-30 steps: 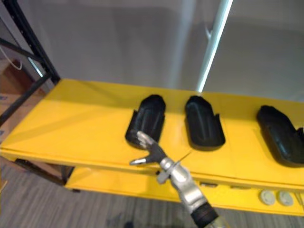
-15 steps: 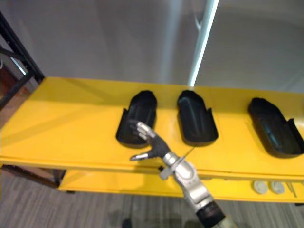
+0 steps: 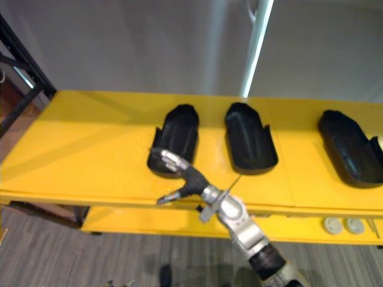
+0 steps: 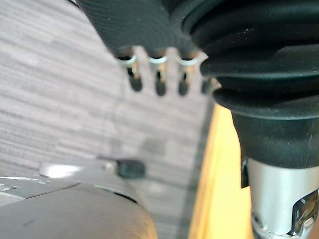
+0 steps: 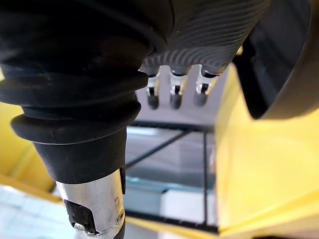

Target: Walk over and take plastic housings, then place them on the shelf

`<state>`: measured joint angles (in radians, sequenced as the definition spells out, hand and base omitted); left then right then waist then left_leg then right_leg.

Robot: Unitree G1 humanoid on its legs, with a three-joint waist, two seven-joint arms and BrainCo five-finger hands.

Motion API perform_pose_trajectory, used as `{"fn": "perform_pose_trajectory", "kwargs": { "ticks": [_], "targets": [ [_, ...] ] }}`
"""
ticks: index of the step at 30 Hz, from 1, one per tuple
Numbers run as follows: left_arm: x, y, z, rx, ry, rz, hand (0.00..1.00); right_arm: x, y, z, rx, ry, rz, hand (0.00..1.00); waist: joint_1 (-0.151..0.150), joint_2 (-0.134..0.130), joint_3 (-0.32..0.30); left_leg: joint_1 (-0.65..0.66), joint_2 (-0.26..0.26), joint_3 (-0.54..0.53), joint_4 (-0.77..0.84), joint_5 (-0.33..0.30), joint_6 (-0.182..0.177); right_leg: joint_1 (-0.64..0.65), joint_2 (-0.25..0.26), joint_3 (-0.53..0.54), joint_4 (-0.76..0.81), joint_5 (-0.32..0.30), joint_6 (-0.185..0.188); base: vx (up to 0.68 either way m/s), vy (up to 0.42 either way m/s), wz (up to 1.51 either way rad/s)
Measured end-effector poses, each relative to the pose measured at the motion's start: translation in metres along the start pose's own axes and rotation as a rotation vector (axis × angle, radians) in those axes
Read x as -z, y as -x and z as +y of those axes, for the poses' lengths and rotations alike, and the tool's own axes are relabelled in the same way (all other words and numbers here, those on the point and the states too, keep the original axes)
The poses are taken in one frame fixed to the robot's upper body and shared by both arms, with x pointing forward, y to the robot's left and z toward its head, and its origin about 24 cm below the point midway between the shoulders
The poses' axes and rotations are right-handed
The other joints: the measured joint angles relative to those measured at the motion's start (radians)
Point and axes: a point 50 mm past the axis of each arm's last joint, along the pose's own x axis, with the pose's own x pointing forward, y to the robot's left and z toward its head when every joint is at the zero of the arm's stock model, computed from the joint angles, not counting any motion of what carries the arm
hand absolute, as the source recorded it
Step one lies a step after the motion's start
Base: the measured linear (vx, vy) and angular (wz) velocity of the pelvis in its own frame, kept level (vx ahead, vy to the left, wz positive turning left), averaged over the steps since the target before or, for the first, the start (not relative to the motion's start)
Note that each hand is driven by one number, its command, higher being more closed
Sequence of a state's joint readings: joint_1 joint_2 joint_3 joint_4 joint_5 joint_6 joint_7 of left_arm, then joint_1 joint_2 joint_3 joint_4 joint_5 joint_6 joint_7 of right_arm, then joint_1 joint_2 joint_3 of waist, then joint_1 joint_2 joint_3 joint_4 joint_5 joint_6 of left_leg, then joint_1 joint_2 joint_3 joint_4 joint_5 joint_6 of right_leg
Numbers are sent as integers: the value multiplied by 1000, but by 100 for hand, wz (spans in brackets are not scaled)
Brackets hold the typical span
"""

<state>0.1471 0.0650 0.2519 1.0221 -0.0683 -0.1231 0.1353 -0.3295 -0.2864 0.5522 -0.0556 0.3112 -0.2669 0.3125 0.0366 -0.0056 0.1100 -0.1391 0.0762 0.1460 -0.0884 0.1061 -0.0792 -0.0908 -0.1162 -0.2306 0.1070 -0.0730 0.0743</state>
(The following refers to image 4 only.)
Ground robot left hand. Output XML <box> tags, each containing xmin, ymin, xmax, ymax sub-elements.
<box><xmin>74</xmin><ymin>0</ymin><xmax>319</xmax><ymax>239</ymax></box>

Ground robot dark left foot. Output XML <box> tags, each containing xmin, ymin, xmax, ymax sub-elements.
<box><xmin>116</xmin><ymin>159</ymin><xmax>146</xmax><ymax>179</ymax></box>

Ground robot silver left leg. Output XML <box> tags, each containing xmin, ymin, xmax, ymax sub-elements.
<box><xmin>0</xmin><ymin>159</ymin><xmax>158</xmax><ymax>239</ymax></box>

